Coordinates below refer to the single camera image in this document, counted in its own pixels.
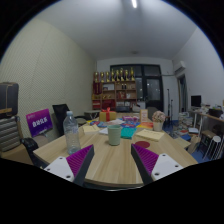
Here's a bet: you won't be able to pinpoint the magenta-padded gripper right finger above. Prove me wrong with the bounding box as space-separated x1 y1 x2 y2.
130 143 184 186

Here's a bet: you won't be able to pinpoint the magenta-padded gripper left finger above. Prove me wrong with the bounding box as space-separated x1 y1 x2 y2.
43 143 95 188

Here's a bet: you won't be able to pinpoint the clear plastic water bottle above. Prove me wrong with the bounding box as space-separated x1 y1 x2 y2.
62 110 82 155

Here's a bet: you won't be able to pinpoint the flat round red coaster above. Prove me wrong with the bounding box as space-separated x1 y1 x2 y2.
134 140 151 150

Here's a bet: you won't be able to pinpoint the teal book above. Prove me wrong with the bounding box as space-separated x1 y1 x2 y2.
120 126 138 140

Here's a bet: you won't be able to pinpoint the pale yellow notepad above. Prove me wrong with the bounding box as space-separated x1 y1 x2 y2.
82 124 101 135

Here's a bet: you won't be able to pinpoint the orange red book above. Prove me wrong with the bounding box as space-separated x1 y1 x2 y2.
136 121 154 130

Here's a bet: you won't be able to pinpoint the white printed paper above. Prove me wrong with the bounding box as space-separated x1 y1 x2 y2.
98 127 110 136

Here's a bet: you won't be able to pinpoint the pale green cup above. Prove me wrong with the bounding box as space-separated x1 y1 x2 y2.
107 124 123 147

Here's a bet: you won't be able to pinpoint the pink flowers in white pot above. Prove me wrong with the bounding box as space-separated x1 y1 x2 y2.
151 110 167 132

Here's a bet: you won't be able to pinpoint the orange standing card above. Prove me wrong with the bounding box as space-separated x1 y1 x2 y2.
139 108 149 124

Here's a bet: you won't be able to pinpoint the grey armchair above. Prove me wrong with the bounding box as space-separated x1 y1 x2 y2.
146 106 159 120

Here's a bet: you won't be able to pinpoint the black office chair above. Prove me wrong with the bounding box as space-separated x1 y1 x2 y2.
52 103 88 137

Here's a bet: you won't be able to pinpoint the black chair armrest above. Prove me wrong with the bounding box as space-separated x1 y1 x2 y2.
20 137 48 168

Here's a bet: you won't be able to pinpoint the pile of colourful books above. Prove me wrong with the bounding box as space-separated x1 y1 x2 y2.
173 113 193 134

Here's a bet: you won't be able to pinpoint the yellow gift box red ribbon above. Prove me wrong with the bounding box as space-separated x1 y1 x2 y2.
98 107 118 123

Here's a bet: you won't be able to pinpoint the purple sign board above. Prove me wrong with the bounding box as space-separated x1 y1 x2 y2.
25 108 54 138

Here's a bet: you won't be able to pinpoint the white round stool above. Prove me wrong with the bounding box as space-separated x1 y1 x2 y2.
203 135 224 160

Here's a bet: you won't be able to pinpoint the dark glazed door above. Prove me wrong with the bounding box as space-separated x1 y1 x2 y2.
110 64 165 112

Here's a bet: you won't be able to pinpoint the wooden shelf unit with trophies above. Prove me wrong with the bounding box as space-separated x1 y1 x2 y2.
91 67 138 112

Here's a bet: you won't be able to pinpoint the grey striped chair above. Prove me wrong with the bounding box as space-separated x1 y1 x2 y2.
0 115 22 153

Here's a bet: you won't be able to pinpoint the wooden side desk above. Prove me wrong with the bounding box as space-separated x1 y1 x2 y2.
192 109 224 138

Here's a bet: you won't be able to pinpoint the black computer monitor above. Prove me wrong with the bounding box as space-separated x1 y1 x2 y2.
190 95 202 108

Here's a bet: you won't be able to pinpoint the dark bag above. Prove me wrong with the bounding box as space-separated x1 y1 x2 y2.
0 81 20 118

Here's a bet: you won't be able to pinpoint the white wall air conditioner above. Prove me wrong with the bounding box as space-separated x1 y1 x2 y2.
173 60 187 77

